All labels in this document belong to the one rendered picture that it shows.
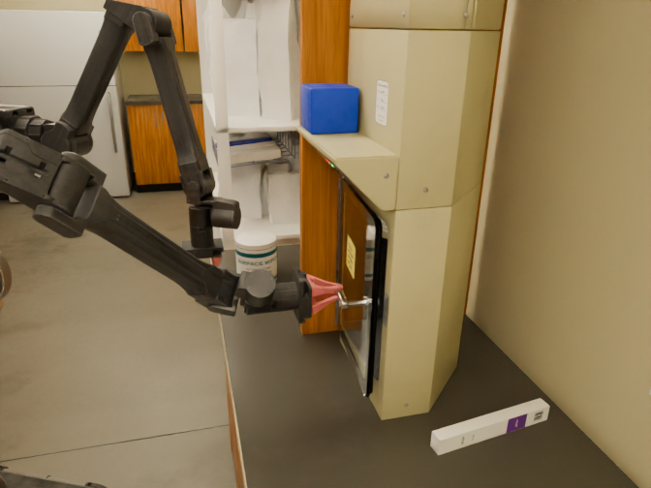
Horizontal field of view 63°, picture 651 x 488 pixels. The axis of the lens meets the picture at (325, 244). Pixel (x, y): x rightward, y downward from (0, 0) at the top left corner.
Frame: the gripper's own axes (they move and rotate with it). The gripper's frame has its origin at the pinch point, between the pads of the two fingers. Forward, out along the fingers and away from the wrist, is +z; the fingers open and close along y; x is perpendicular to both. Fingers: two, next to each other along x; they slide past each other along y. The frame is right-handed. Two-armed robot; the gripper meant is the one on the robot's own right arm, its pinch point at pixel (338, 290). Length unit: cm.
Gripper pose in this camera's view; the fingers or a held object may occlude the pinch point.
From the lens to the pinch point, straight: 112.2
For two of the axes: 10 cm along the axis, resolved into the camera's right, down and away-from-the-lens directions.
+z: 9.7, -0.9, 2.4
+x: -2.6, -3.7, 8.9
